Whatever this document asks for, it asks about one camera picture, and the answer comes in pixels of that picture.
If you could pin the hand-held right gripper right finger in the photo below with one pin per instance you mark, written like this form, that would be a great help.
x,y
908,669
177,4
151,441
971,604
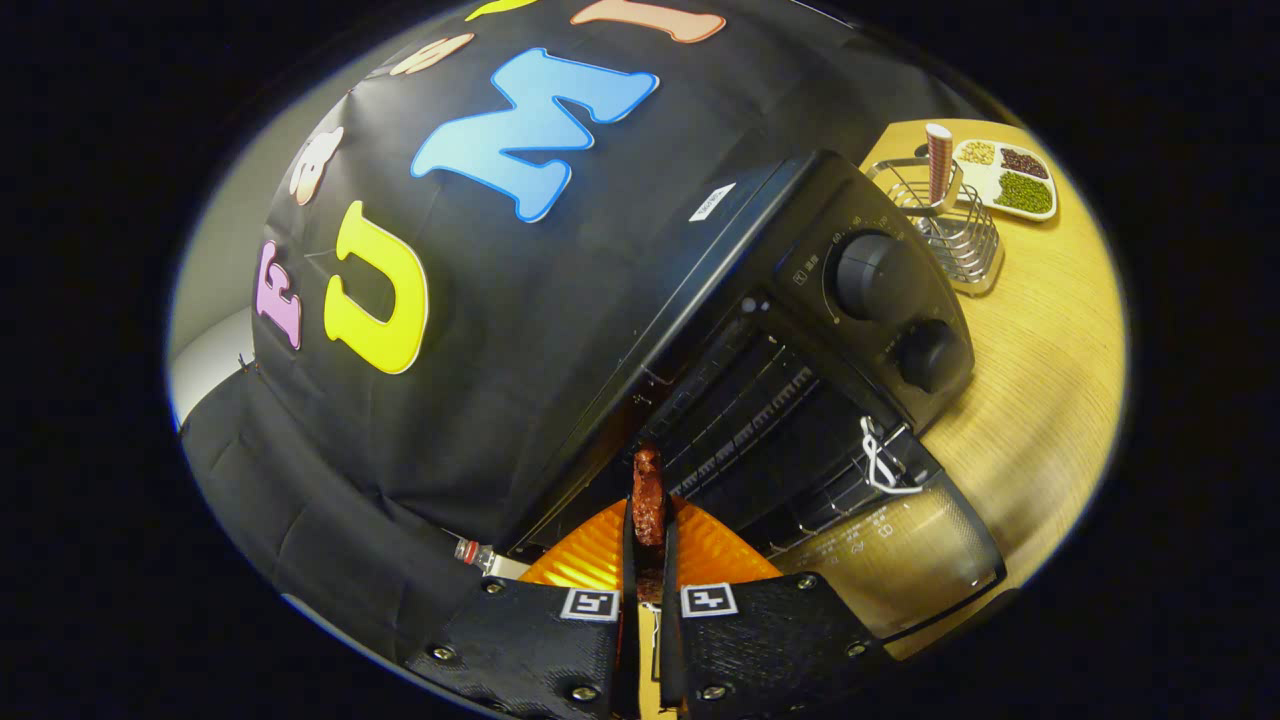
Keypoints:
x,y
760,640

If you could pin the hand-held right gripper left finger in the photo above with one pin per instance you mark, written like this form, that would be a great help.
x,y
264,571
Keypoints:
x,y
530,640

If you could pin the reddish brown meat piece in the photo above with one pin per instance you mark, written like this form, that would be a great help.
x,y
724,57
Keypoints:
x,y
648,500

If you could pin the black electric oven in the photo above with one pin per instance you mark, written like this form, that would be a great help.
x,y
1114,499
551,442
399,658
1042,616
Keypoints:
x,y
880,270

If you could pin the clear plastic bottle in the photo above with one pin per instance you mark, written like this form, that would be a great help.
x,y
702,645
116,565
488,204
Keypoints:
x,y
475,555

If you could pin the black backdrop cloth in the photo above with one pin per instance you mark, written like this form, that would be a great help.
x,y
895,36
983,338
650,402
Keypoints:
x,y
500,350

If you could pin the brown striped stick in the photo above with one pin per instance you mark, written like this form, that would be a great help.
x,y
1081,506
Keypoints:
x,y
939,165

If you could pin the white divided plate with beans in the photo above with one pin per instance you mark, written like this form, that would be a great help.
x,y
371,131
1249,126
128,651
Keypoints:
x,y
990,180

